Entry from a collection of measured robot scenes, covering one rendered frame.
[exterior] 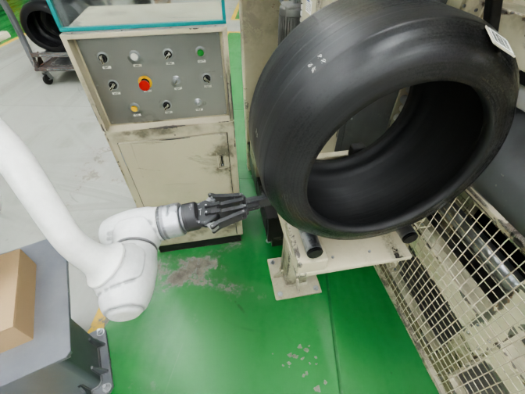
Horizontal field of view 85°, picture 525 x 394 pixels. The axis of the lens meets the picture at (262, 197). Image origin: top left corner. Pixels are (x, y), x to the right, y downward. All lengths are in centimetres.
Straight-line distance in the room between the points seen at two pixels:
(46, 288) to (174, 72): 90
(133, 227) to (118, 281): 15
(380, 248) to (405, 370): 87
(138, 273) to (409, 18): 67
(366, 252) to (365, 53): 62
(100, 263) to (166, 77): 83
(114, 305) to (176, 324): 109
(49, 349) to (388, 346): 143
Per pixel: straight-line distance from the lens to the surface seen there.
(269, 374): 161
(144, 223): 76
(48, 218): 66
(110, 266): 67
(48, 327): 117
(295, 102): 53
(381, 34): 54
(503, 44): 65
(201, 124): 132
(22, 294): 119
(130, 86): 132
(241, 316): 169
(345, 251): 95
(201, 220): 75
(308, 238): 81
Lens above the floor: 156
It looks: 45 degrees down
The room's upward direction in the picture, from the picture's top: straight up
